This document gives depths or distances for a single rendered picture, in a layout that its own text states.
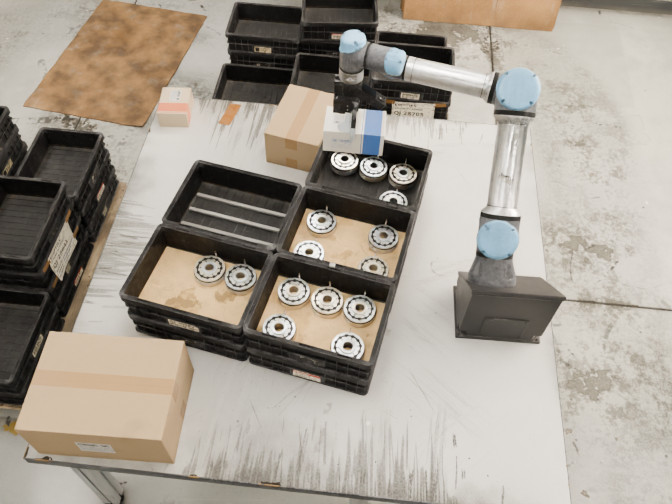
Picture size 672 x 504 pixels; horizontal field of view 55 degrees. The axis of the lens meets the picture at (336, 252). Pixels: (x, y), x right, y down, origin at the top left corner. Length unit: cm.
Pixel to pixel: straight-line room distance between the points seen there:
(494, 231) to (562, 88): 254
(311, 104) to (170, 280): 94
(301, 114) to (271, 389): 110
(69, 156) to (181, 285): 131
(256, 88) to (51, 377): 212
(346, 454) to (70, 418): 79
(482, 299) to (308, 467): 72
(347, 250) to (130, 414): 87
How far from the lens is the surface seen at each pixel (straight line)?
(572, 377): 309
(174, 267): 220
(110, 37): 460
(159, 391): 192
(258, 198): 235
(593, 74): 453
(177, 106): 281
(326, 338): 202
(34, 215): 296
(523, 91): 188
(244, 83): 368
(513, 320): 213
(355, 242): 222
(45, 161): 332
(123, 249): 246
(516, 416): 214
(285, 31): 384
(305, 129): 254
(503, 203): 190
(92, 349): 203
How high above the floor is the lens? 261
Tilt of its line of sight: 54 degrees down
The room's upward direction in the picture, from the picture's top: 3 degrees clockwise
